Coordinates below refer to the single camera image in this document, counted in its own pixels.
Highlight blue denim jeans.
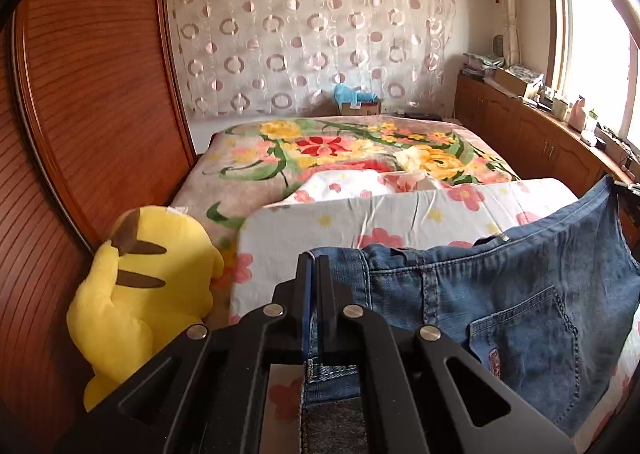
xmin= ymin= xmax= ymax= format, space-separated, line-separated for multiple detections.
xmin=311 ymin=179 xmax=639 ymax=434

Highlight white strawberry print quilt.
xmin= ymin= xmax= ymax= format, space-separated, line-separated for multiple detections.
xmin=231 ymin=179 xmax=639 ymax=452

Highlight yellow Pikachu plush toy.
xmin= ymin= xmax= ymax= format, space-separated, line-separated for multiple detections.
xmin=66 ymin=206 xmax=224 ymax=411

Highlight pink floral blanket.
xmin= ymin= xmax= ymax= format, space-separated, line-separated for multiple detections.
xmin=171 ymin=115 xmax=518 ymax=327

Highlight cardboard box with blue items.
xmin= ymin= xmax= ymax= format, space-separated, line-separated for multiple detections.
xmin=333 ymin=84 xmax=380 ymax=116

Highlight wooden sideboard cabinet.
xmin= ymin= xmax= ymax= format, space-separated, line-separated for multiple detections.
xmin=454 ymin=74 xmax=634 ymax=196

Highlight stack of papers on cabinet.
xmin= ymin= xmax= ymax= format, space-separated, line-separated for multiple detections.
xmin=461 ymin=52 xmax=504 ymax=79

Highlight brown louvered wardrobe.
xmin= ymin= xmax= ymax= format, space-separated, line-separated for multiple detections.
xmin=1 ymin=0 xmax=195 ymax=453

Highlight pink circle patterned curtain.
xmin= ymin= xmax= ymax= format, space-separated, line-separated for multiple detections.
xmin=168 ymin=0 xmax=456 ymax=119

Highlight cardboard box on cabinet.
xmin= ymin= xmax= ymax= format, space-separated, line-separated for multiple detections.
xmin=492 ymin=65 xmax=544 ymax=99

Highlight pink bottle on cabinet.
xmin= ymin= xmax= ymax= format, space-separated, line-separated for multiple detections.
xmin=568 ymin=96 xmax=587 ymax=132

